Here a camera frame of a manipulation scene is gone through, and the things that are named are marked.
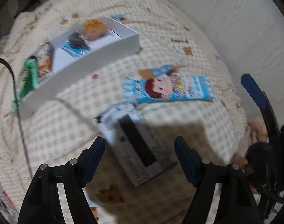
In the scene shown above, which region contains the blue white striped snack pack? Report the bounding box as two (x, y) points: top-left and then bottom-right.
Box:
(60, 41), (90, 58)

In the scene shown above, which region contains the packaged bread bun yellow label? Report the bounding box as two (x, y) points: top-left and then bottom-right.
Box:
(81, 19), (108, 41)

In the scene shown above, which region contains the grey white biscuit pack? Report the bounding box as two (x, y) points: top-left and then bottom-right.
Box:
(94, 102), (176, 188)

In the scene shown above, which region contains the person's right hand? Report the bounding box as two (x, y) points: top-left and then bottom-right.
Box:
(231, 117), (269, 171)

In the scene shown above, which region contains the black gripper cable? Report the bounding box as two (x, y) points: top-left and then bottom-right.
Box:
(0, 56), (34, 180)

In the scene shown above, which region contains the blue cartoon snack pack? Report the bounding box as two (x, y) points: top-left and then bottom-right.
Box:
(123, 65), (215, 104)

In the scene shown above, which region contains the green tube black cap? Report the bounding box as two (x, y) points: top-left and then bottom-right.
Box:
(18, 56), (39, 101)

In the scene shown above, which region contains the dark tortoiseshell hair claw clip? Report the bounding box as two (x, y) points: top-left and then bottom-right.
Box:
(68, 32), (90, 51)

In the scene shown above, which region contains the brown cartoon snack bar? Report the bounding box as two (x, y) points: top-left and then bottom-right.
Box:
(36, 41), (52, 79)

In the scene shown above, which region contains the white shallow cardboard box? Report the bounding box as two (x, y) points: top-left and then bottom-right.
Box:
(19, 16), (140, 120)

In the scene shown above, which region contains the cream checkered bear duvet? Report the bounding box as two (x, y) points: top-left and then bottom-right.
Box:
(0, 0), (246, 216)

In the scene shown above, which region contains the green wrapper snack stick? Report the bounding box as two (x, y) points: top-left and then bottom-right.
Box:
(11, 83), (27, 112)

